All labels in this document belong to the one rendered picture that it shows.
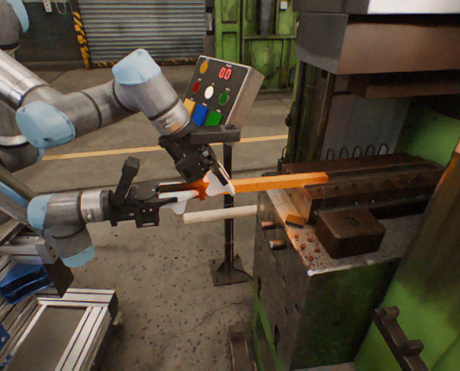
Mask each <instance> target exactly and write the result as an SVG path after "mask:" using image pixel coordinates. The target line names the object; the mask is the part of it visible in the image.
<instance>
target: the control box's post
mask: <svg viewBox="0 0 460 371"><path fill-rule="evenodd" d="M223 168H224V170H225V171H226V172H227V174H228V176H229V178H230V179H231V180H232V147H231V146H229V145H226V144H223ZM224 203H225V204H232V196H231V195H230V194H224ZM224 241H225V243H229V242H231V219H224ZM224 260H225V272H227V263H230V272H231V244H224Z"/></svg>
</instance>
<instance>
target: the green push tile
mask: <svg viewBox="0 0 460 371"><path fill-rule="evenodd" d="M223 117H224V116H223V115H221V114H219V113H217V112H215V111H211V112H210V115H209V117H208V120H207V122H206V124H205V126H213V125H220V124H221V122H222V119H223Z"/></svg>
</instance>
